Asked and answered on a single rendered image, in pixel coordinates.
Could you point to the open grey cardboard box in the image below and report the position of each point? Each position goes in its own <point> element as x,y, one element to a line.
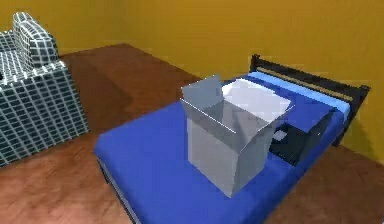
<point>216,156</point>

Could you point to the light blue pillow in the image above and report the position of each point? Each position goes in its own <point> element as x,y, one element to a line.
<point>320,96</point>

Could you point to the checked grey armchair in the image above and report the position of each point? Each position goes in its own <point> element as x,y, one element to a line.
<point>36,110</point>

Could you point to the blue bed with black frame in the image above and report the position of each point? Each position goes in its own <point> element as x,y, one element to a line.
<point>150,160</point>

